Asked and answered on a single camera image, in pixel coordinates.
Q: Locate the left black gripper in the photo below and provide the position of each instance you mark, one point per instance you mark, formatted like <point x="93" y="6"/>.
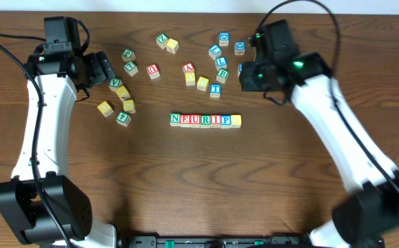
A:
<point x="103" y="65"/>

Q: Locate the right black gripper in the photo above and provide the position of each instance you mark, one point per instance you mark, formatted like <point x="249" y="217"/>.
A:
<point x="249" y="77"/>

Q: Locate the yellow S block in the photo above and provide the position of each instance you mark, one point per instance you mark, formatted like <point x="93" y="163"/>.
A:
<point x="236" y="121"/>

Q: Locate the blue P block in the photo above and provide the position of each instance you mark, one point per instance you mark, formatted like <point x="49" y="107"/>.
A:
<point x="226" y="121"/>

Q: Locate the red I block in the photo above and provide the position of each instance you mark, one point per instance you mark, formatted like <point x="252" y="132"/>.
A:
<point x="215" y="121"/>

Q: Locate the green R block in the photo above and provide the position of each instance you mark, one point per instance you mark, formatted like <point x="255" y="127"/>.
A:
<point x="205" y="121"/>

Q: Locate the red u block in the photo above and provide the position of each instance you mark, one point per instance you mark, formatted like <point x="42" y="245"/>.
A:
<point x="195" y="120"/>
<point x="153" y="71"/>

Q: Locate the red E block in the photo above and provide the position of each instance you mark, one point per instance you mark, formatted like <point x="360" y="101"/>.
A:
<point x="185" y="120"/>

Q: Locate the green N block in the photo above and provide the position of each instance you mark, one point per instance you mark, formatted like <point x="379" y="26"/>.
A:
<point x="175" y="119"/>

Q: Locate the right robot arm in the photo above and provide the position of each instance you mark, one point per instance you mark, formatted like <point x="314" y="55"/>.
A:
<point x="370" y="178"/>

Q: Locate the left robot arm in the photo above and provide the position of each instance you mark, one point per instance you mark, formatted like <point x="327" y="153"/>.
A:
<point x="40" y="203"/>

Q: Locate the blue S block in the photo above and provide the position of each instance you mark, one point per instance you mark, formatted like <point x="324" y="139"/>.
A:
<point x="239" y="69"/>

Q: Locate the green V block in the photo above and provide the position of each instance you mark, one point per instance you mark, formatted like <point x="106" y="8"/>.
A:
<point x="115" y="84"/>

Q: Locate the green J block left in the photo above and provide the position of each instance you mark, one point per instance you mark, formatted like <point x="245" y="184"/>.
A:
<point x="128" y="55"/>

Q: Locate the green 7 block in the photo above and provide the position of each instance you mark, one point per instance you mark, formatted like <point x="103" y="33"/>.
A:
<point x="131" y="68"/>

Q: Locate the blue D block right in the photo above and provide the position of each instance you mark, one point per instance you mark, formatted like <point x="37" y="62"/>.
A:
<point x="239" y="48"/>

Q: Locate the blue d block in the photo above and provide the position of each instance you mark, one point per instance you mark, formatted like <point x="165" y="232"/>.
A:
<point x="239" y="48"/>
<point x="223" y="39"/>

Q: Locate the green B block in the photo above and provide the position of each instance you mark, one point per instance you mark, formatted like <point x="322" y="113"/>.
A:
<point x="222" y="75"/>

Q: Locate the yellow K block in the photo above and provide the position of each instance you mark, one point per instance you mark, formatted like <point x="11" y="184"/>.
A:
<point x="122" y="93"/>

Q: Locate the blue L block lower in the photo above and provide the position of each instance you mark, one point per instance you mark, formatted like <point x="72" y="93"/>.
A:
<point x="221" y="63"/>

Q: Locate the blue l block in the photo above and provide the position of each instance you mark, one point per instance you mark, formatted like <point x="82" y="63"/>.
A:
<point x="221" y="63"/>
<point x="215" y="51"/>

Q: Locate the yellow G block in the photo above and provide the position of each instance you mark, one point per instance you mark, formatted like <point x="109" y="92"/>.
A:
<point x="106" y="108"/>

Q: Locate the blue T block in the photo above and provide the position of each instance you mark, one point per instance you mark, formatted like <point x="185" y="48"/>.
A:
<point x="215" y="90"/>

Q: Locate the blue L block upper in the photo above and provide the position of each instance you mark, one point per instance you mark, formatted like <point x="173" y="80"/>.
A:
<point x="215" y="51"/>

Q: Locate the yellow O block left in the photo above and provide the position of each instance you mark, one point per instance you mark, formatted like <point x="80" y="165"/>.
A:
<point x="129" y="106"/>

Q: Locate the yellow o block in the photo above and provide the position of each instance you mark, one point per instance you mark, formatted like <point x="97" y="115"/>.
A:
<point x="190" y="78"/>
<point x="129" y="106"/>

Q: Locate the blue D block top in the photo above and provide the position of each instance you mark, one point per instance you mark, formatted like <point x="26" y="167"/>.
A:
<point x="223" y="39"/>

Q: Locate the yellow C block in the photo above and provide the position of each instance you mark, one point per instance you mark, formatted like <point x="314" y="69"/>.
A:
<point x="202" y="83"/>

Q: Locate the green 4 block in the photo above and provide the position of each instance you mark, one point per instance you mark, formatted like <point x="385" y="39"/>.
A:
<point x="123" y="118"/>

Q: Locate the yellow O block centre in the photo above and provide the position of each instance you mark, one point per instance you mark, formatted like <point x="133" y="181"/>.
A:
<point x="190" y="78"/>

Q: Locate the red A block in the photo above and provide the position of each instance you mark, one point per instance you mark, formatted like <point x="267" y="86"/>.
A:
<point x="188" y="67"/>

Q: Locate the green Z block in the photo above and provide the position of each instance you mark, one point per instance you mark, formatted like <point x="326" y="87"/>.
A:
<point x="161" y="40"/>

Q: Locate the yellow block beside Z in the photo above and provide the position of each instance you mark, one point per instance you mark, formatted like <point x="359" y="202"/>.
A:
<point x="172" y="46"/>

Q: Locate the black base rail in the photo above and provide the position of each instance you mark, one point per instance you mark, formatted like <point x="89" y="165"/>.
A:
<point x="278" y="240"/>

